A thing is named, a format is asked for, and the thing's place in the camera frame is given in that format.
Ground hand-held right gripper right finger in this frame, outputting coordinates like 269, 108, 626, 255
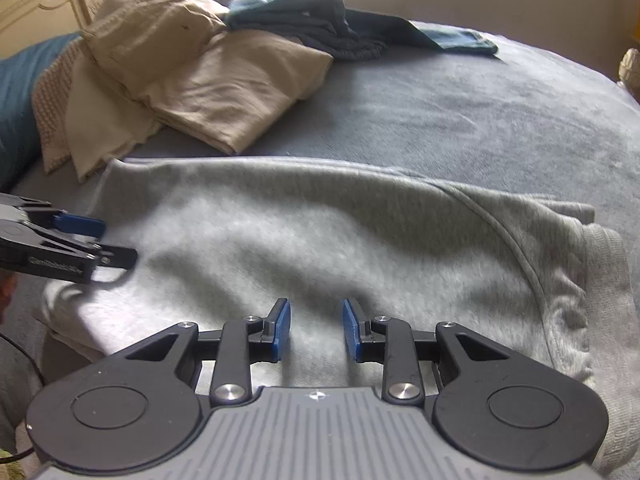
340, 297, 511, 403

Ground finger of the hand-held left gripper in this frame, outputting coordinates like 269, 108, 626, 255
0, 192, 107, 239
22, 222, 139, 270

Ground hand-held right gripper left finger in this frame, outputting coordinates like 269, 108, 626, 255
125, 297, 292, 407

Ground grey sweatshirt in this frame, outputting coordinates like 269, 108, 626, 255
32, 157, 640, 480

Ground cream garment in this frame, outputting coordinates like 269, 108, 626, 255
65, 0, 162, 183

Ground checked cloth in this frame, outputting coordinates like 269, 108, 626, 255
31, 40, 88, 173

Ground teal blue pillow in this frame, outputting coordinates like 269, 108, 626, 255
0, 34, 83, 191

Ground light tan folded garment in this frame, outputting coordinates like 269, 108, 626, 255
145, 32, 335, 156

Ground dark navy elastic pants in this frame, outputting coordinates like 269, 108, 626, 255
297, 22, 388, 62

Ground blue jeans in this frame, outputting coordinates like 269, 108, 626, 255
227, 0, 499, 59

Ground white bedpost finial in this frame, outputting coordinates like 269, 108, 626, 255
617, 47, 640, 86

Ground black cable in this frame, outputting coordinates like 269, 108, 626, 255
0, 332, 46, 461

